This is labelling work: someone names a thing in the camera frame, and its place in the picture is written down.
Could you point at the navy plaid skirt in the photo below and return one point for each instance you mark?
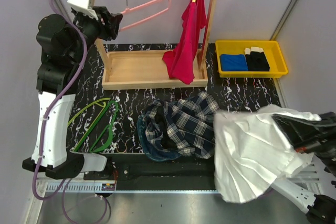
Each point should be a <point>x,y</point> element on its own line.
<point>185,126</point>

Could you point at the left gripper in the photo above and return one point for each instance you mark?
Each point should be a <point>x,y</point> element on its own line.
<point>103,13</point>

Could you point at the folded blue cloth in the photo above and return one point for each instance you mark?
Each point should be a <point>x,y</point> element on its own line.
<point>233,62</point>

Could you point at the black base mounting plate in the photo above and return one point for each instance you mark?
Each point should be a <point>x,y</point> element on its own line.
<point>133,165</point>

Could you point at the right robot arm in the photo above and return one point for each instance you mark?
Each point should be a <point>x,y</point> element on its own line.
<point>303,189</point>

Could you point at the magenta pink shirt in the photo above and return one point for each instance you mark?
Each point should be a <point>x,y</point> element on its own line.
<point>179,62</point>

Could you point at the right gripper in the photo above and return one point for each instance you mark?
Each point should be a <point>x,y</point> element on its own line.
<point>308,135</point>

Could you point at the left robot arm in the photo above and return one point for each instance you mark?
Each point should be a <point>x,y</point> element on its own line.
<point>64,47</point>

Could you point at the wooden clothes rack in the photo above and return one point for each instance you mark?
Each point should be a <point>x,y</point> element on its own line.
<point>146,69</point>

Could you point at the yellow plastic tray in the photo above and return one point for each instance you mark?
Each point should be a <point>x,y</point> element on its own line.
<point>274,56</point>

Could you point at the folded black cloth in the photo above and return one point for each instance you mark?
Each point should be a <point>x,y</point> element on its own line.
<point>256,59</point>

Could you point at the white pink garment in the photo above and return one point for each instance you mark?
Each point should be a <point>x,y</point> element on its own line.
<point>251,152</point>

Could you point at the dark green hanger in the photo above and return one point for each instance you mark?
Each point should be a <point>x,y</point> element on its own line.
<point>108,129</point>

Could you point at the lime green hanger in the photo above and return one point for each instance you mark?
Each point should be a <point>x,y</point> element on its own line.
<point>89,115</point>

